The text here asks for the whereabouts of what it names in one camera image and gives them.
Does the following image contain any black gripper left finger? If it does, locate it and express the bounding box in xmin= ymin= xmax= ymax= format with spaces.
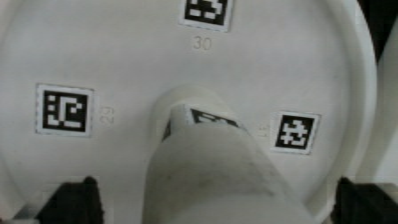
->
xmin=35 ymin=176 xmax=105 ymax=224

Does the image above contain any white table leg cylinder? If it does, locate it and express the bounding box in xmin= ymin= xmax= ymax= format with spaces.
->
xmin=142 ymin=85 xmax=318 ymax=224

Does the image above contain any white round table top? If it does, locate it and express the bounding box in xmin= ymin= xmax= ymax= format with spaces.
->
xmin=0 ymin=0 xmax=376 ymax=224

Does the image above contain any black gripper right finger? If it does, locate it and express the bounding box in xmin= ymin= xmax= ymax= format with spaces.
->
xmin=330 ymin=177 xmax=398 ymax=224

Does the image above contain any white right fence block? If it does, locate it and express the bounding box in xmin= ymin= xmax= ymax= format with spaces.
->
xmin=357 ymin=19 xmax=398 ymax=185

